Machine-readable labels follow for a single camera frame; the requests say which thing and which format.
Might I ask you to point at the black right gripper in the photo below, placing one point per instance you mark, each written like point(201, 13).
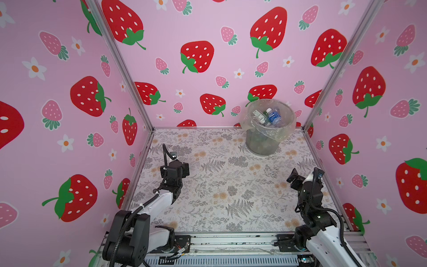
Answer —
point(301, 182)

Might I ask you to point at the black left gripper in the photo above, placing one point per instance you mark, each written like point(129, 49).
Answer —
point(183, 170)

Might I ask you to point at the clear bottle blue label white cap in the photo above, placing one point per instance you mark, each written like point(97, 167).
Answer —
point(274, 117)

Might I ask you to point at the clear square bottle green label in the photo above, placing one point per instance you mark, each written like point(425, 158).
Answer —
point(259, 117)

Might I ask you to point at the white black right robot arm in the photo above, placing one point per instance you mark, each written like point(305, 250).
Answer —
point(323, 231)

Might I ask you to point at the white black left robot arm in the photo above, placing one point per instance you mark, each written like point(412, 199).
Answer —
point(131, 235)

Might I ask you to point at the translucent plastic bin liner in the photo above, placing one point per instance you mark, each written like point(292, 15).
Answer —
point(278, 134)

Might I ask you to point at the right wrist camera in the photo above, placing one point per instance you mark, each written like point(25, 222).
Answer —
point(317, 175)

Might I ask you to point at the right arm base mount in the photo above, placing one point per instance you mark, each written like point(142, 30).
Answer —
point(293, 240)

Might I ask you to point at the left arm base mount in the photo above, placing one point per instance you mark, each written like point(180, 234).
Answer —
point(164, 239)

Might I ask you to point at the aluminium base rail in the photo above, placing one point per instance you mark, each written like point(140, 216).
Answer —
point(244, 250)

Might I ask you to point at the grey wire mesh bin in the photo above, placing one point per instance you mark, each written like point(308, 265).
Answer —
point(259, 144)

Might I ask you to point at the aluminium left corner post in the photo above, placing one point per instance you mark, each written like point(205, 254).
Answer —
point(96, 9)

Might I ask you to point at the aluminium corner post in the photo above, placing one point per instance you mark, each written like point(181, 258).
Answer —
point(96, 9)
point(366, 20)

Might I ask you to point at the aluminium right corner post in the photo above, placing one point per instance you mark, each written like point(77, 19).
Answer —
point(366, 20)

